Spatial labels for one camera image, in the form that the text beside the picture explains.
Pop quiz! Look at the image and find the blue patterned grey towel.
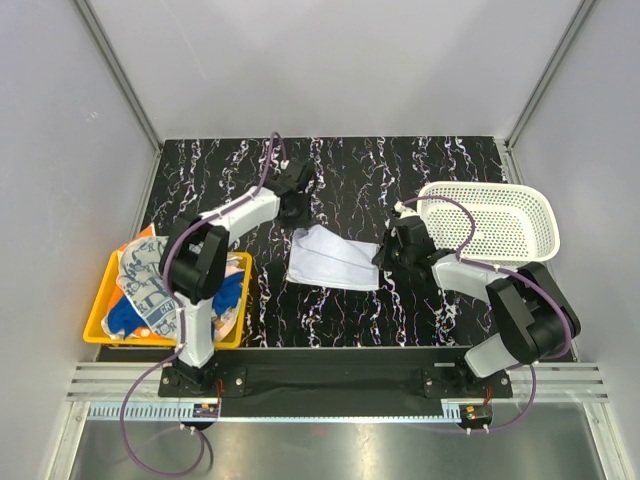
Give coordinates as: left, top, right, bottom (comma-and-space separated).
102, 236, 178, 340

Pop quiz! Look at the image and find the orange towel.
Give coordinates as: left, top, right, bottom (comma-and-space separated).
101, 224, 176, 345

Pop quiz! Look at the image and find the white perforated basket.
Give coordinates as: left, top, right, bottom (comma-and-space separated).
416, 181, 560, 266

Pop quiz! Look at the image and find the yellow plastic bin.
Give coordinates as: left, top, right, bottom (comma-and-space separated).
83, 250, 253, 350

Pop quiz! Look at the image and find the pink white towel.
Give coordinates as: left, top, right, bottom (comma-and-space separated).
212, 255, 245, 342

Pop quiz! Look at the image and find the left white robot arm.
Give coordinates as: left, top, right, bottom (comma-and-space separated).
160, 160, 315, 396

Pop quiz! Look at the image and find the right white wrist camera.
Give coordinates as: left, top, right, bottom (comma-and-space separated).
393, 201, 418, 219

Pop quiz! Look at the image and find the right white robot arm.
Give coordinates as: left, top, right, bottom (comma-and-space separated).
372, 215, 581, 397

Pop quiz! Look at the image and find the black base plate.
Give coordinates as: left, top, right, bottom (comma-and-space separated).
158, 347, 513, 422

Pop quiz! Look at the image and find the white slotted cable duct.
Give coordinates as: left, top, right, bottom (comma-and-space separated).
87, 401, 220, 422

